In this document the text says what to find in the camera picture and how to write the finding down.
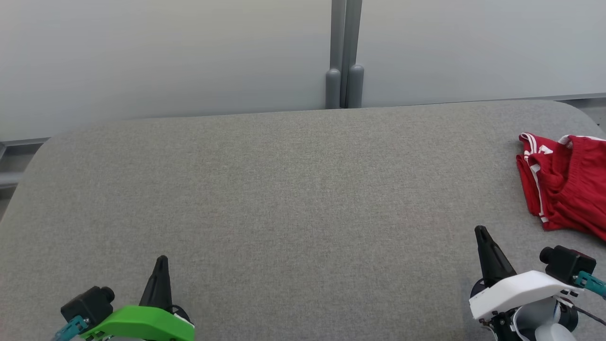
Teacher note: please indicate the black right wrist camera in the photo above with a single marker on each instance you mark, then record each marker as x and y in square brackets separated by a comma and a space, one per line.
[568, 265]

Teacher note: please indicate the grey partition post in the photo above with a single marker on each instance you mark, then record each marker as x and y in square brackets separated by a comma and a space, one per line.
[333, 90]
[356, 87]

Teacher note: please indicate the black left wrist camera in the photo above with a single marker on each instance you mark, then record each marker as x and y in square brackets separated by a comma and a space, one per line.
[85, 305]

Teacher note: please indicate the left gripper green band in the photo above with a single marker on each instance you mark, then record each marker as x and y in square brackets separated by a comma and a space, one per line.
[142, 324]

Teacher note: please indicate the grey partition corner frame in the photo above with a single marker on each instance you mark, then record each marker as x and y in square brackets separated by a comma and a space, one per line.
[7, 180]

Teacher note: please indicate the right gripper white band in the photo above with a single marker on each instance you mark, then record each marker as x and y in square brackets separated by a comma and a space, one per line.
[521, 289]

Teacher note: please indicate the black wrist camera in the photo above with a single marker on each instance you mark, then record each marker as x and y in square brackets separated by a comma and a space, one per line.
[85, 305]
[568, 265]

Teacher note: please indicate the red Bulls 23 jersey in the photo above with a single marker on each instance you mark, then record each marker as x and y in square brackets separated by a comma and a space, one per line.
[523, 175]

